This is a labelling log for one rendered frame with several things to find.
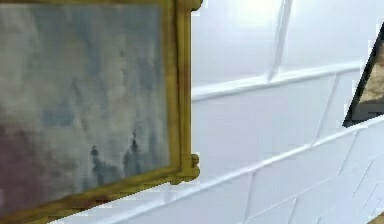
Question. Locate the gold framed grey painting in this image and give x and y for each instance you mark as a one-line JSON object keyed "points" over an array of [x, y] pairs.
{"points": [[86, 100]]}

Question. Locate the black framed brown picture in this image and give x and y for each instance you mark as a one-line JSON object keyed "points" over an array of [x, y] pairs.
{"points": [[372, 90]]}

